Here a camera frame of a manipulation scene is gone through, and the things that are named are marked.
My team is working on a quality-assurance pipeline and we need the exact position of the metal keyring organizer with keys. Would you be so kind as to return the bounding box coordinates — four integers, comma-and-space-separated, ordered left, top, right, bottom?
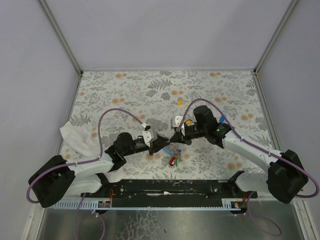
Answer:
162, 143, 182, 167

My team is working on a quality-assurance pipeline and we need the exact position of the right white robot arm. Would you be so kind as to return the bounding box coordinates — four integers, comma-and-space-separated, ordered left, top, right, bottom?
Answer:
170, 105, 309, 204

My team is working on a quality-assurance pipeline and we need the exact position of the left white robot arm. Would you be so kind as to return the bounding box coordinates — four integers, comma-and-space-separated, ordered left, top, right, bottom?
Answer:
26, 132, 170, 208

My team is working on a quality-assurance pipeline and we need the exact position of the yellow key near centre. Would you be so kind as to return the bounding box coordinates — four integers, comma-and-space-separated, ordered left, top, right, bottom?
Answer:
184, 119, 194, 125

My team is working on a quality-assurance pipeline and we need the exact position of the yellow key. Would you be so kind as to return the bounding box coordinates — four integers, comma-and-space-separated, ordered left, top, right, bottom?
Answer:
184, 119, 194, 125
173, 97, 183, 106

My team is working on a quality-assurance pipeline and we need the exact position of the blue key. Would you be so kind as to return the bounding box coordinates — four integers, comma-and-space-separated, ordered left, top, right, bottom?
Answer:
219, 116, 225, 123

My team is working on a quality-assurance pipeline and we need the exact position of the yellow key far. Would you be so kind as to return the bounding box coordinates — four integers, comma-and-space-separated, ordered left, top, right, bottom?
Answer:
173, 97, 183, 106

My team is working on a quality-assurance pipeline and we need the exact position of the white cloth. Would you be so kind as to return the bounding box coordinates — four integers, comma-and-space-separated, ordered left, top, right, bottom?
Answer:
60, 121, 100, 157

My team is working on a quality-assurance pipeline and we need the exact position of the floral table mat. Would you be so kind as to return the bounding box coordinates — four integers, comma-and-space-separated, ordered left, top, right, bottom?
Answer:
69, 70, 273, 180

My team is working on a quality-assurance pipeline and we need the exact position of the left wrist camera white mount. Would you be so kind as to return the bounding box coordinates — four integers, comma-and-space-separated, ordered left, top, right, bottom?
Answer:
141, 123, 158, 147

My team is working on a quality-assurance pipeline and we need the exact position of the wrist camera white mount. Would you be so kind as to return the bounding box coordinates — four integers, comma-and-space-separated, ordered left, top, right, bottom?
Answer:
170, 115, 186, 136
141, 123, 158, 147

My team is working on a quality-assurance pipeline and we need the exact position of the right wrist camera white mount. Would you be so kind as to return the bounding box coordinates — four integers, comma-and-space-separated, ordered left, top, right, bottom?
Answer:
170, 115, 186, 136

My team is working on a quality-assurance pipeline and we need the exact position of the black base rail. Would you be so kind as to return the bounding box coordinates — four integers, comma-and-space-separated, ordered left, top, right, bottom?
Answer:
85, 179, 249, 208

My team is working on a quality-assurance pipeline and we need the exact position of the purple cable lower left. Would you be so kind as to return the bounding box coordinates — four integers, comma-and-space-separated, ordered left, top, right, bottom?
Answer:
75, 192, 107, 240

